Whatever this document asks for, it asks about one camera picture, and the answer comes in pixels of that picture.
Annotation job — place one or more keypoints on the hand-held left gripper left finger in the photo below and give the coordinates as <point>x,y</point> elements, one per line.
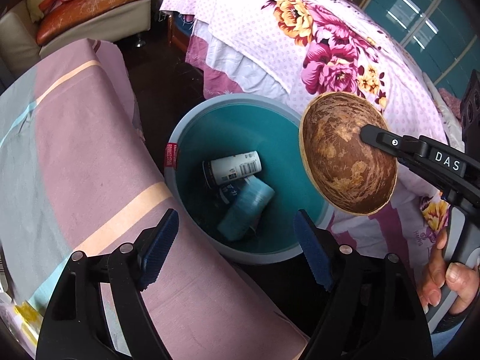
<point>161,247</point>

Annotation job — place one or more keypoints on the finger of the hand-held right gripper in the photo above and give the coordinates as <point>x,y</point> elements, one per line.
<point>378,138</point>

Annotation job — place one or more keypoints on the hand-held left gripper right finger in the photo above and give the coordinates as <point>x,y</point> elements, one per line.
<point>312,252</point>

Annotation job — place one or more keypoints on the brown coconut shell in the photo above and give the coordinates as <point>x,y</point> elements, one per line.
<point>337,165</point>

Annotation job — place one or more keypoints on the striped paper cup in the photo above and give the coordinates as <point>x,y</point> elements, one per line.
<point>243,210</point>

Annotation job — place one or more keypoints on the teal plastic trash bin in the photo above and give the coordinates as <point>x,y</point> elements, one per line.
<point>285,150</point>

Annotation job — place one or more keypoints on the white strawberry yogurt cup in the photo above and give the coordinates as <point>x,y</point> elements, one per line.
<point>236,165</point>

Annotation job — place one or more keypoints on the person's right hand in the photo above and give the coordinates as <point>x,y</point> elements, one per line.
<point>431,273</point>

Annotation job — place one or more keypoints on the plaid tablecloth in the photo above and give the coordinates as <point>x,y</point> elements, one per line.
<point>93,157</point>

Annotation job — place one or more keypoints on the teal wardrobe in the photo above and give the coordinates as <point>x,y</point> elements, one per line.
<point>412,18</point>

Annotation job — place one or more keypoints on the floral pink quilt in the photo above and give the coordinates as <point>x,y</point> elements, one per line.
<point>262,26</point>

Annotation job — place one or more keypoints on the pink embroidered bed sheet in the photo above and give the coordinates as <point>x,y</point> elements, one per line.
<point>221,78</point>

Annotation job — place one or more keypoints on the cream leather sofa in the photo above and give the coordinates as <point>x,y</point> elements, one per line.
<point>112,20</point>

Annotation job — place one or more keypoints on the orange seat cushion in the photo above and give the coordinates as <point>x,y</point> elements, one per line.
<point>93,3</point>

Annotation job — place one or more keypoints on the wooden bed frame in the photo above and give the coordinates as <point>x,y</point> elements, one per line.
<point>179,35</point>

